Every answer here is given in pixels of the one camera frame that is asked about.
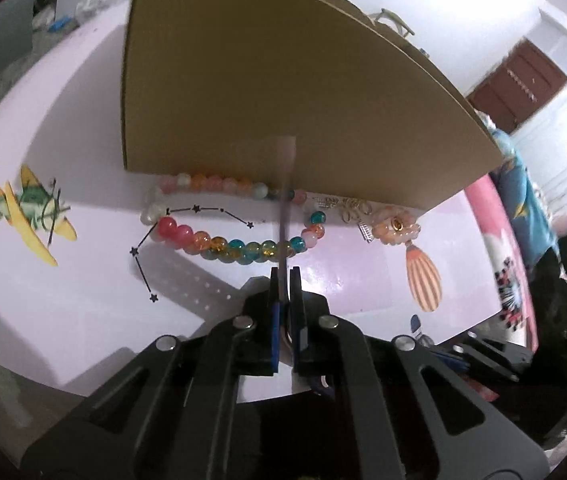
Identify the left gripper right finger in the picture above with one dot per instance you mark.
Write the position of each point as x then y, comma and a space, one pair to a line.
406, 414

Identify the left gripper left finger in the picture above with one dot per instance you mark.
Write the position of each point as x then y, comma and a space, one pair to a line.
167, 414

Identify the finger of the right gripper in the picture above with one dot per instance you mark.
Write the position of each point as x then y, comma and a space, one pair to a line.
495, 367

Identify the small silver chain charm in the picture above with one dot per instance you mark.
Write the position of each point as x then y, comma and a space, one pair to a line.
366, 232

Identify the gold butterfly pendant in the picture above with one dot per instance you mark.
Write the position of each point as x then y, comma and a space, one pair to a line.
351, 210

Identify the black purple smartwatch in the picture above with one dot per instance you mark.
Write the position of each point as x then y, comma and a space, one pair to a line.
285, 166

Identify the pink floral blanket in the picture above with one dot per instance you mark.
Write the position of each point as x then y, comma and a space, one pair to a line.
515, 320

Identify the blue patterned blanket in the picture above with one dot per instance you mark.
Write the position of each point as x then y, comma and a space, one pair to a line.
537, 240

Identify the brown wooden door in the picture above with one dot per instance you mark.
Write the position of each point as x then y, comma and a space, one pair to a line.
519, 87

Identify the brown cardboard box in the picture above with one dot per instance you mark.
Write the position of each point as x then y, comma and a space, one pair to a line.
212, 86

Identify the wooden chair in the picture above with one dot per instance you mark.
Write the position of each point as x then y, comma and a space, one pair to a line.
388, 18

